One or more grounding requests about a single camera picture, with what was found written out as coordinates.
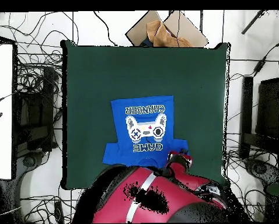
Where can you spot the white side table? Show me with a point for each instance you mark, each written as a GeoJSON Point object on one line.
{"type": "Point", "coordinates": [1, 116]}

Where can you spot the black rod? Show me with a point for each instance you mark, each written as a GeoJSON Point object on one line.
{"type": "Point", "coordinates": [252, 22]}

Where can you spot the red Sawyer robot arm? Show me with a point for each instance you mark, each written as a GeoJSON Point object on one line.
{"type": "Point", "coordinates": [158, 193]}

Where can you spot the black power adapter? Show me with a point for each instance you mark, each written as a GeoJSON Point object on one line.
{"type": "Point", "coordinates": [259, 67]}

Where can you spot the brown cloth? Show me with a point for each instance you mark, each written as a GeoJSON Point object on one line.
{"type": "Point", "coordinates": [162, 37]}

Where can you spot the open cardboard box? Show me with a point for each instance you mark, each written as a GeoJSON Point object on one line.
{"type": "Point", "coordinates": [188, 30]}

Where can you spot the blue printed t-shirt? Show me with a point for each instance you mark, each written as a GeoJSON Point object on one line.
{"type": "Point", "coordinates": [120, 149]}

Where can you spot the black chair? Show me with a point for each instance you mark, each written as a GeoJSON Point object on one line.
{"type": "Point", "coordinates": [268, 112]}

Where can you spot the dark green table cloth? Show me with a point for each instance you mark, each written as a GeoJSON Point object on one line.
{"type": "Point", "coordinates": [130, 70]}

